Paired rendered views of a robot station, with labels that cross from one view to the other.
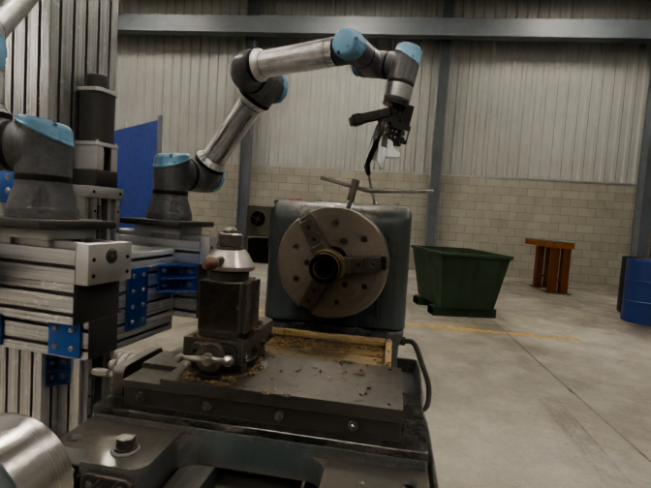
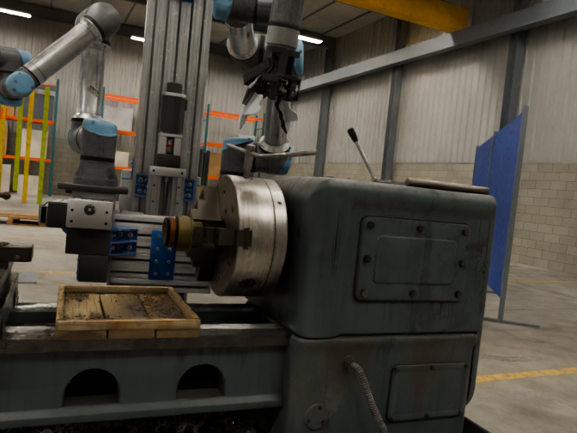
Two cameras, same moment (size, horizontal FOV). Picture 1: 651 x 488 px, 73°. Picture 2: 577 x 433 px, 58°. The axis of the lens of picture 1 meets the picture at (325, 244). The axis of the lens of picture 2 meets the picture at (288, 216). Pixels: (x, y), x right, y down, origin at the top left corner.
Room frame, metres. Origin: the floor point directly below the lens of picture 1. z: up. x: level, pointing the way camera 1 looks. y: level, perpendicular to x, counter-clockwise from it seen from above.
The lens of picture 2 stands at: (0.64, -1.25, 1.22)
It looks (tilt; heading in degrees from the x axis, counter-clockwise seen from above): 3 degrees down; 58
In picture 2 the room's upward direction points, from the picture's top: 6 degrees clockwise
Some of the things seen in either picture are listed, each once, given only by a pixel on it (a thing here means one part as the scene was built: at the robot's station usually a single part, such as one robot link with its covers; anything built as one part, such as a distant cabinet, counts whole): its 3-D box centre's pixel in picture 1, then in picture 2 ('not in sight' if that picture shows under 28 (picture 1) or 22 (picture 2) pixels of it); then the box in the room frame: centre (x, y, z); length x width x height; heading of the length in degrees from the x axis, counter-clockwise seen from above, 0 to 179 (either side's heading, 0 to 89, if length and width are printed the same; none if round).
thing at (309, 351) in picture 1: (312, 356); (123, 308); (0.99, 0.01, 0.89); 0.36 x 0.30 x 0.04; 81
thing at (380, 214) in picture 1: (343, 256); (364, 249); (1.66, -0.07, 1.06); 0.59 x 0.48 x 0.39; 171
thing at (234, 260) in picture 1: (229, 259); not in sight; (0.66, 0.15, 1.13); 0.08 x 0.08 x 0.03
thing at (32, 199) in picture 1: (44, 197); (96, 171); (1.04, 0.67, 1.21); 0.15 x 0.15 x 0.10
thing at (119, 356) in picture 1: (114, 364); not in sight; (0.69, 0.33, 0.95); 0.07 x 0.04 x 0.04; 81
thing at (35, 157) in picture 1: (41, 146); (98, 137); (1.03, 0.68, 1.33); 0.13 x 0.12 x 0.14; 97
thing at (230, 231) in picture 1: (230, 237); not in sight; (0.66, 0.15, 1.17); 0.04 x 0.04 x 0.03
